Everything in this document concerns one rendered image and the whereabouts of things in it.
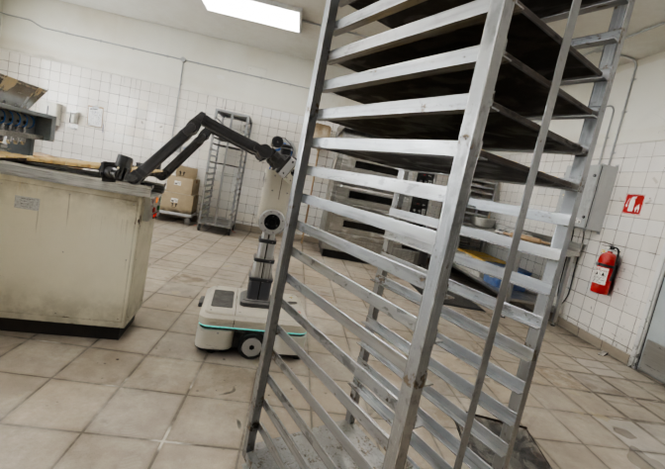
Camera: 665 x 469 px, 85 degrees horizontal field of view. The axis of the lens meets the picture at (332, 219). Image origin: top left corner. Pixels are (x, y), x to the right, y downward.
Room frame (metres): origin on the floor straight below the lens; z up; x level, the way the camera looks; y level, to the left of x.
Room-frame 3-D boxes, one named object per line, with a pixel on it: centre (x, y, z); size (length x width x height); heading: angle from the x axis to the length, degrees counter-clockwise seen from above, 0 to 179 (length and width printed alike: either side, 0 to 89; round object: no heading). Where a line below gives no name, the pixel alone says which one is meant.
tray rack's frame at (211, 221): (5.64, 1.78, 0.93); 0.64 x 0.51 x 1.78; 10
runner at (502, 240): (1.16, -0.39, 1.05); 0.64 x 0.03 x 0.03; 35
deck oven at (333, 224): (5.72, -0.62, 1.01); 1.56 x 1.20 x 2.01; 97
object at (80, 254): (2.01, 1.41, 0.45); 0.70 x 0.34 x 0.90; 104
